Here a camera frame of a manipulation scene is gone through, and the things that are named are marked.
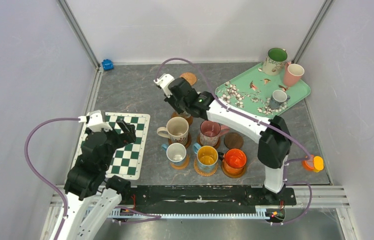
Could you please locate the brown wooden saucer coaster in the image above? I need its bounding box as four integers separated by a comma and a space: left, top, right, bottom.
168, 133, 191, 148
171, 111, 194, 126
196, 136, 221, 149

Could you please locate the light cork coaster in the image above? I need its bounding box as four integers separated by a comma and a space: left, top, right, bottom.
180, 72, 197, 86

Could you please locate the white floral mug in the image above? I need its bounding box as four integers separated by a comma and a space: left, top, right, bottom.
156, 117, 189, 145

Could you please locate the pink patterned mug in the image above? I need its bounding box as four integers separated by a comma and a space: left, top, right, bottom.
199, 120, 230, 147

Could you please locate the blue patterned mug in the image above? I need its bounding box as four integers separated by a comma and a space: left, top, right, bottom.
161, 143, 187, 163

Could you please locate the yellow inside mug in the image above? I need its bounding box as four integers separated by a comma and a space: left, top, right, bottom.
193, 143, 218, 173

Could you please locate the dark walnut wooden coaster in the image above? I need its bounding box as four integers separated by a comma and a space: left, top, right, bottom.
224, 132, 244, 149

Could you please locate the light orange wooden coaster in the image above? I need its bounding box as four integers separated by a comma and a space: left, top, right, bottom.
170, 156, 190, 170

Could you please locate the woven rattan coaster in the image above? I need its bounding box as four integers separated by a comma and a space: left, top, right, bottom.
194, 159, 219, 177

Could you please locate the orange mug black handle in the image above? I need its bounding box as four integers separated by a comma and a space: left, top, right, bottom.
218, 148, 247, 175

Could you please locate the brown ridged wooden coaster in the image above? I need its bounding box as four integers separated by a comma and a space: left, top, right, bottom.
221, 163, 247, 179

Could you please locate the green inside mug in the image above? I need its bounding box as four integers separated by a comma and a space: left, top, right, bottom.
262, 47, 288, 76

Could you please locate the pink white mug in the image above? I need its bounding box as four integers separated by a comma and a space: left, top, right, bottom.
283, 62, 305, 87

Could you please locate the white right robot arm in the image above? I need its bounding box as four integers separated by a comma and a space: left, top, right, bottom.
153, 74, 292, 204

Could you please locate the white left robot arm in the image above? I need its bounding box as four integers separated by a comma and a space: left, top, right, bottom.
64, 117, 136, 240

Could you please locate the green white chessboard mat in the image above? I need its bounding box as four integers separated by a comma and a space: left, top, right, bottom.
72, 110, 150, 180

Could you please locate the blue toy block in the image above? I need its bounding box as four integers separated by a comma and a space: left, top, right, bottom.
101, 59, 114, 71

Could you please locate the mint green floral tray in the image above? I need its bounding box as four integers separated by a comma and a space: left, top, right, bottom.
215, 63, 311, 118

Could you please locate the small white blue mug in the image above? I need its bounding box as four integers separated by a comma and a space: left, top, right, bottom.
268, 90, 290, 110

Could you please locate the orange yellow small container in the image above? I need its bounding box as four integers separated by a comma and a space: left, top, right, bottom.
302, 155, 325, 173

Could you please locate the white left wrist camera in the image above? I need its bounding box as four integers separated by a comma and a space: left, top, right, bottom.
86, 110, 113, 134

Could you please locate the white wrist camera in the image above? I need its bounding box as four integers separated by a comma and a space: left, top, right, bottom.
154, 74, 175, 98
86, 110, 113, 134

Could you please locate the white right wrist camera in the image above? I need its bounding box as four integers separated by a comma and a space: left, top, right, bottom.
154, 74, 175, 98

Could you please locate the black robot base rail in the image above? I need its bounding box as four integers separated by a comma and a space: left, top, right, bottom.
121, 185, 297, 215

